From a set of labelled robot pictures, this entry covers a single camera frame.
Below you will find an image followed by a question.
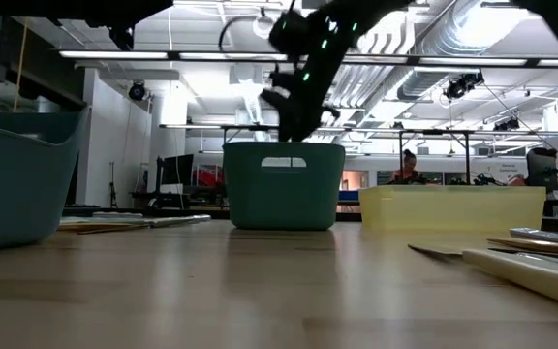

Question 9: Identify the silver cutlery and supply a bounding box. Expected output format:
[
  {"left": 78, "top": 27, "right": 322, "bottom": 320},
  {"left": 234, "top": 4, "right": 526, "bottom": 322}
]
[{"left": 510, "top": 227, "right": 558, "bottom": 248}]

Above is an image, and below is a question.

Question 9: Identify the large teal plastic bin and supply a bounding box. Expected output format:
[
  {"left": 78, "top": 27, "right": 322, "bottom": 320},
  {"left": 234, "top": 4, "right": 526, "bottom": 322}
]
[{"left": 0, "top": 107, "right": 91, "bottom": 252}]

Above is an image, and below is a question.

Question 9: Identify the black computer monitor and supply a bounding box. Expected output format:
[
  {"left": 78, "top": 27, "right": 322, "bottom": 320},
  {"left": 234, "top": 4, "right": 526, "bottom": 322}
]
[
  {"left": 156, "top": 153, "right": 196, "bottom": 187},
  {"left": 525, "top": 147, "right": 558, "bottom": 193}
]

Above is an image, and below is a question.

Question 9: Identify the black ceiling lamp cluster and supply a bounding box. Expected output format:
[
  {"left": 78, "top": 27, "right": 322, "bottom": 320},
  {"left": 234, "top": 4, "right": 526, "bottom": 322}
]
[
  {"left": 445, "top": 71, "right": 485, "bottom": 101},
  {"left": 493, "top": 117, "right": 521, "bottom": 132}
]

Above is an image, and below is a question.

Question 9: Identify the green plastic bin with slot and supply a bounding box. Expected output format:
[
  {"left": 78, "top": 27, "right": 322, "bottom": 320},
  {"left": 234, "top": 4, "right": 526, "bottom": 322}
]
[{"left": 222, "top": 141, "right": 347, "bottom": 232}]

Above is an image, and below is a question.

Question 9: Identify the black workstation frame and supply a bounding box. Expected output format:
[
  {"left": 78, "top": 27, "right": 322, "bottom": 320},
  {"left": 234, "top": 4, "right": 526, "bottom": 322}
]
[
  {"left": 397, "top": 128, "right": 475, "bottom": 186},
  {"left": 220, "top": 124, "right": 283, "bottom": 146}
]

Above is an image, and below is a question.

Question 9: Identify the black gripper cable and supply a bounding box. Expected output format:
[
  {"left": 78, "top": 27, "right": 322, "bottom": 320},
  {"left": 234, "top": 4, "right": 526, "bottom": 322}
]
[{"left": 218, "top": 14, "right": 273, "bottom": 52}]

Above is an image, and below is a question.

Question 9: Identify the cream handled cutlery piece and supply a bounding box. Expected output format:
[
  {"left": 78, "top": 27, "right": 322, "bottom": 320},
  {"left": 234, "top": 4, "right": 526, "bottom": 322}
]
[{"left": 462, "top": 248, "right": 558, "bottom": 312}]

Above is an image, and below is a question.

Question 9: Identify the yellow translucent plastic tray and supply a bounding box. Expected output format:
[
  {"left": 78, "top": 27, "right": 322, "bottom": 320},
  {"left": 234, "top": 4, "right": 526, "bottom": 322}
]
[{"left": 358, "top": 184, "right": 548, "bottom": 232}]

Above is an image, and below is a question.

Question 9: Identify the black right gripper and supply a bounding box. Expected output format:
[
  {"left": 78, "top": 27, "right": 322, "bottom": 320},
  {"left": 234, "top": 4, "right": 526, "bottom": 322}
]
[{"left": 259, "top": 62, "right": 342, "bottom": 144}]

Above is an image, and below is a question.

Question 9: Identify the green handled cutlery piece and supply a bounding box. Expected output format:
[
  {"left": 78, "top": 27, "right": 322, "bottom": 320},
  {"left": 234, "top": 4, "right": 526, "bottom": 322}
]
[
  {"left": 92, "top": 211, "right": 144, "bottom": 219},
  {"left": 60, "top": 214, "right": 212, "bottom": 229}
]

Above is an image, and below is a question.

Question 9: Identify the person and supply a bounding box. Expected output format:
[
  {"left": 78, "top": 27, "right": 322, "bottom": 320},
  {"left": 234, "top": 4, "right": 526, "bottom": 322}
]
[{"left": 391, "top": 148, "right": 428, "bottom": 186}]

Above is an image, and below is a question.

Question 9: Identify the yellow hanging cord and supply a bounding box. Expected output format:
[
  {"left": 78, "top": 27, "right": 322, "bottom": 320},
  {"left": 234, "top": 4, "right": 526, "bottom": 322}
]
[{"left": 13, "top": 18, "right": 29, "bottom": 113}]

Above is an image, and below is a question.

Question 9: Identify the thin dark tripod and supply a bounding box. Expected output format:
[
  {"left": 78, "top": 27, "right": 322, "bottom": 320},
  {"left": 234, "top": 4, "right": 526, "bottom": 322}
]
[{"left": 108, "top": 161, "right": 118, "bottom": 208}]

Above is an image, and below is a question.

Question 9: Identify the red object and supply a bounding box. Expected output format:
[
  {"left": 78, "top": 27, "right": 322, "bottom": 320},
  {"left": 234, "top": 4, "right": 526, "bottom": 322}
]
[{"left": 194, "top": 164, "right": 223, "bottom": 188}]

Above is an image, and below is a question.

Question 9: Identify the black ceiling spot lamp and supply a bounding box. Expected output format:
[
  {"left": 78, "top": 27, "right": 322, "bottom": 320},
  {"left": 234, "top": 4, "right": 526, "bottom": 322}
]
[{"left": 127, "top": 79, "right": 147, "bottom": 103}]

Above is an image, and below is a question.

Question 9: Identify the dark desk with equipment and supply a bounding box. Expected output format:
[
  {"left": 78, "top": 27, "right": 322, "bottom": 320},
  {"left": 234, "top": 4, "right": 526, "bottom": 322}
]
[{"left": 131, "top": 183, "right": 230, "bottom": 218}]

